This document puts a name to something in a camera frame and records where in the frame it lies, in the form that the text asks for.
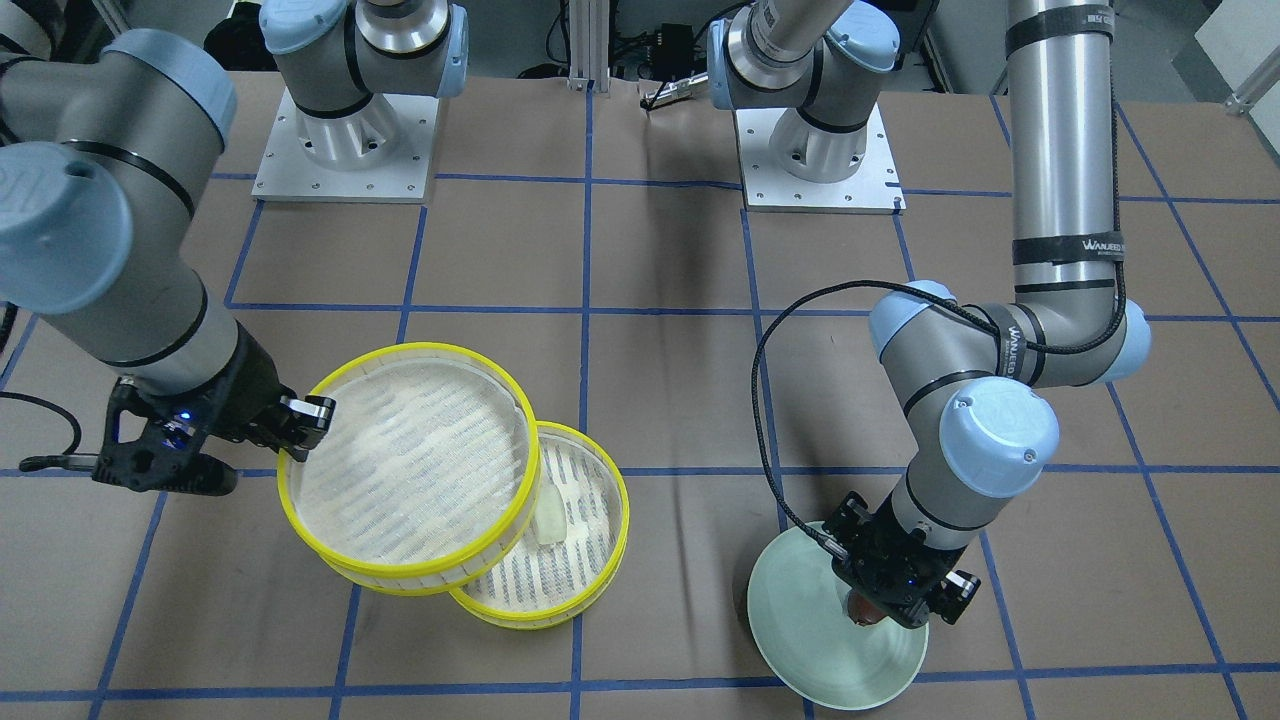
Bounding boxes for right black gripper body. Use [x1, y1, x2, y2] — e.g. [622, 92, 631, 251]
[92, 331, 301, 496]

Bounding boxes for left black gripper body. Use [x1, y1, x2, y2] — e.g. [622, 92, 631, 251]
[822, 492, 979, 629]

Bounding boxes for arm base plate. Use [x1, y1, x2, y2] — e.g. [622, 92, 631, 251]
[733, 105, 906, 214]
[251, 92, 440, 204]

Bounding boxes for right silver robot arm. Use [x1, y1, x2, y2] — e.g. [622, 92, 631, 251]
[1, 29, 335, 496]

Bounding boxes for aluminium frame post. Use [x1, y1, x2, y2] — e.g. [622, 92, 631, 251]
[567, 0, 611, 94]

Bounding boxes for brown bun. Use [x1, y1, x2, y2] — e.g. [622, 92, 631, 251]
[846, 591, 887, 626]

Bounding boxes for light green plate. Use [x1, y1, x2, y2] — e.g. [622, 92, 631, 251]
[746, 527, 931, 711]

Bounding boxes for white bun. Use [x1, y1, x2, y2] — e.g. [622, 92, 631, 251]
[531, 482, 568, 546]

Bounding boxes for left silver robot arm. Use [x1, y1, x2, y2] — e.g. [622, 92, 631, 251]
[809, 1, 1151, 629]

